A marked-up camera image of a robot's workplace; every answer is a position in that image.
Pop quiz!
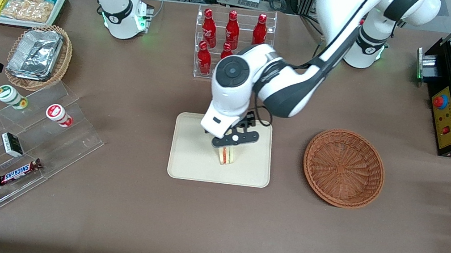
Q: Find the brown wicker basket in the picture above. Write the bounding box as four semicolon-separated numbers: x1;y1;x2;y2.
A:
297;124;391;214

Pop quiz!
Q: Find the clear acrylic bottle rack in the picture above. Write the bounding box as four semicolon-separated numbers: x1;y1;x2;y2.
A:
187;0;279;89

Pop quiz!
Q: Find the triangular sandwich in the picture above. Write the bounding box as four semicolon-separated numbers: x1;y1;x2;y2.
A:
216;144;238;168

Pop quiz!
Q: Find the green sunflower lid cup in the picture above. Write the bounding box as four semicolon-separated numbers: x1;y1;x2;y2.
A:
0;84;30;110

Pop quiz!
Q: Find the clear acrylic tiered shelf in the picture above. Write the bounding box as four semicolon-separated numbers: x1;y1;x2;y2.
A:
0;72;113;246

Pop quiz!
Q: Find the cream rectangular tray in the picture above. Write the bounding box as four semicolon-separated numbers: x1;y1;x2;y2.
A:
166;110;278;193

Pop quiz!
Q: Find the light wicker basket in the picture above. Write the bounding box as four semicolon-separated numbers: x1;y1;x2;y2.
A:
3;19;76;96

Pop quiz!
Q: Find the red cola bottle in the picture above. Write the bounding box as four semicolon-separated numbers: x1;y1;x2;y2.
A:
199;8;222;48
220;42;236;61
222;9;243;51
195;41;215;76
251;13;270;47

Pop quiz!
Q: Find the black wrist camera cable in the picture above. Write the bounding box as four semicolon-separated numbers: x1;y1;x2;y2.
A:
249;103;275;128

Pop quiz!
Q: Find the red round knob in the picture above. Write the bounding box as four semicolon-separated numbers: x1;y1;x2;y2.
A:
432;94;449;110

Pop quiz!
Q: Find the Snickers chocolate bar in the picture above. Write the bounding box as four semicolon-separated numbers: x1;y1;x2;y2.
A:
0;153;44;191

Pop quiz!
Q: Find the dark green small box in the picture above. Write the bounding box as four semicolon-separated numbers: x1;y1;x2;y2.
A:
0;132;27;158

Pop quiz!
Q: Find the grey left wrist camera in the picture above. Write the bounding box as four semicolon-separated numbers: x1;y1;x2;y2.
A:
211;126;260;154

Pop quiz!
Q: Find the aluminium foil container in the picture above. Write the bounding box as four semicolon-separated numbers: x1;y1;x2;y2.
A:
6;25;64;84

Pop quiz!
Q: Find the red lid cup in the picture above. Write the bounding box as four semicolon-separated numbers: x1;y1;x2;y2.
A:
44;103;75;128

